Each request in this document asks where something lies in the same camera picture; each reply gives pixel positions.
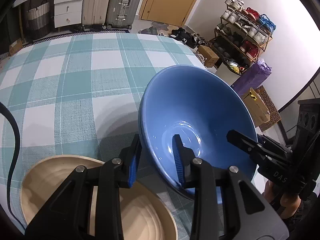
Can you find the wooden shoe rack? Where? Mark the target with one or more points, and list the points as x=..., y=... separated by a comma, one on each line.
x=241, y=36

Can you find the woven laundry basket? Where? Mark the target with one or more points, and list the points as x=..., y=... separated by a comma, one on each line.
x=39, y=20

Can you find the beige hard suitcase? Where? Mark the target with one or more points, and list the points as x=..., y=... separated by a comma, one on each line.
x=94, y=12

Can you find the small cardboard box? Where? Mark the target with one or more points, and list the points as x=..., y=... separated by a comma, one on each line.
x=209, y=55

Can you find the beige ceramic plate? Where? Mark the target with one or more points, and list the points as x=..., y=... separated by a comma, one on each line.
x=143, y=214

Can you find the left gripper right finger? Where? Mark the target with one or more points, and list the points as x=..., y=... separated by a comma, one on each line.
x=183, y=157

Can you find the person's right hand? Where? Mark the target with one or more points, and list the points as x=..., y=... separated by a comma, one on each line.
x=290, y=203

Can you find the purple plastic bag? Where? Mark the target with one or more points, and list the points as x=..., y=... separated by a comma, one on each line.
x=256, y=74

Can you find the large cardboard box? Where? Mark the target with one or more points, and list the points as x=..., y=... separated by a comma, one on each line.
x=256, y=107

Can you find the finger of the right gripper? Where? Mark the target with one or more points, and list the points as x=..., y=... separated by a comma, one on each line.
x=246, y=144

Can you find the large blue bowl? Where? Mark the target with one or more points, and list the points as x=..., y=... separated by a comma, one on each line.
x=199, y=107

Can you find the silver hard suitcase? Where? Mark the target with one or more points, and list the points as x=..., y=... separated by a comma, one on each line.
x=121, y=13

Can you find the white trash bin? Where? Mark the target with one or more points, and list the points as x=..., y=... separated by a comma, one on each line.
x=226, y=75

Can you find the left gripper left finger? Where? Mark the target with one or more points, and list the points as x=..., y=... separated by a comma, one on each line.
x=130, y=157

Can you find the grey slipper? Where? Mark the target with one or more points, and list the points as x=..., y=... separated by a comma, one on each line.
x=149, y=31

